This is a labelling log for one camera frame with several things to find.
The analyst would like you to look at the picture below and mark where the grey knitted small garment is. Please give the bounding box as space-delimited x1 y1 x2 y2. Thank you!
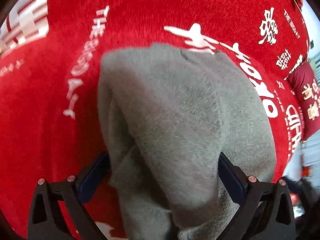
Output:
98 44 276 239

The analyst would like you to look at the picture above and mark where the dark red embroidered pillow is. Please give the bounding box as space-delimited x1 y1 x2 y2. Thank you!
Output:
287 61 319 141

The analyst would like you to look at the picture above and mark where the red blanket with white characters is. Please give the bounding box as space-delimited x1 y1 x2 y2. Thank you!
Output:
1 0 309 239

